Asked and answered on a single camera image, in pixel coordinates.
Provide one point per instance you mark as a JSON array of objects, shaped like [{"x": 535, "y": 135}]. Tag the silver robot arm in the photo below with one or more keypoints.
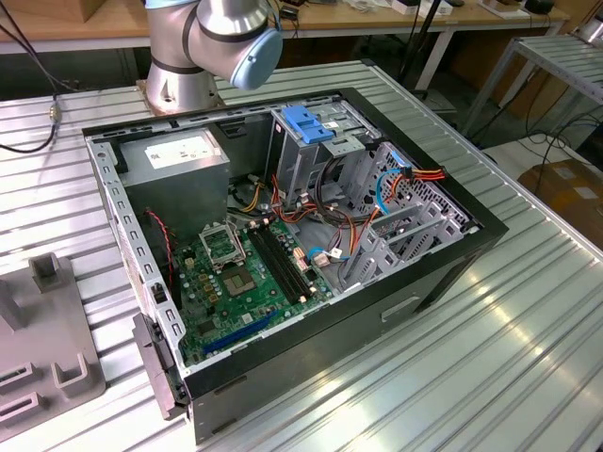
[{"x": 174, "y": 47}]

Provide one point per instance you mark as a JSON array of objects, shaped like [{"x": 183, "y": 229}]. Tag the metal disk bay cage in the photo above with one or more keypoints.
[{"x": 438, "y": 198}]

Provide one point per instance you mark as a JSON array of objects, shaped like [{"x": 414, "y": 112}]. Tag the black RAM slot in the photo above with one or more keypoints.
[
  {"x": 273, "y": 266},
  {"x": 288, "y": 261}
]

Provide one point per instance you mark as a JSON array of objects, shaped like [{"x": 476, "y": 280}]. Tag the metal optical drive cage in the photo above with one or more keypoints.
[{"x": 294, "y": 165}]

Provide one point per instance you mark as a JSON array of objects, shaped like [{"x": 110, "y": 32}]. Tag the green motherboard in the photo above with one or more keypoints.
[{"x": 264, "y": 296}]

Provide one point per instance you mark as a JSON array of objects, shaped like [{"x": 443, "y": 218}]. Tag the CPU socket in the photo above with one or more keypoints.
[{"x": 238, "y": 282}]

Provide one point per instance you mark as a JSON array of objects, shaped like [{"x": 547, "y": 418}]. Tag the blue drive latch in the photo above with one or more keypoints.
[{"x": 306, "y": 124}]

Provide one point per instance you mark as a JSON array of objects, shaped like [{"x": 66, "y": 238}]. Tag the blue expansion slot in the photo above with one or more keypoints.
[{"x": 240, "y": 332}]

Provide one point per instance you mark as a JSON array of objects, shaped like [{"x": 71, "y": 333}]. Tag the grey power supply unit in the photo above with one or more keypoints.
[{"x": 179, "y": 193}]

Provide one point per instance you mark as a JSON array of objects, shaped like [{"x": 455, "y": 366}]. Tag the black PC case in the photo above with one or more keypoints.
[{"x": 330, "y": 358}]

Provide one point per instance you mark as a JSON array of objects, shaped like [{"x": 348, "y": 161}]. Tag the black case fan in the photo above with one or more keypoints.
[{"x": 158, "y": 245}]

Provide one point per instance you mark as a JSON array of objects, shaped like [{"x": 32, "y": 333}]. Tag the brown cardboard box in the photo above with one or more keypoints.
[{"x": 565, "y": 188}]

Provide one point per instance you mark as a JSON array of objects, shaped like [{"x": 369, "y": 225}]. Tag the grey parts rack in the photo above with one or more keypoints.
[{"x": 47, "y": 320}]

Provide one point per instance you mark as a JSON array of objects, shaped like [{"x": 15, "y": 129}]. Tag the wooden workbench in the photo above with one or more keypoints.
[{"x": 94, "y": 29}]

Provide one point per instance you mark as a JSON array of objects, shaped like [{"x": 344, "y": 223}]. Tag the tan cardboard box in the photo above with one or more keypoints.
[{"x": 108, "y": 8}]

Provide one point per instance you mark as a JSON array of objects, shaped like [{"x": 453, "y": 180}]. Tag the metal slat side table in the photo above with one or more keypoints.
[{"x": 565, "y": 61}]

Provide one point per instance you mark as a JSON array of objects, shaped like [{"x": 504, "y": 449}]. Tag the small black device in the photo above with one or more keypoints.
[{"x": 539, "y": 5}]

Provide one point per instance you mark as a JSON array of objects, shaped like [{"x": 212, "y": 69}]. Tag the grey plastic case bracket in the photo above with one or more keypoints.
[{"x": 155, "y": 367}]

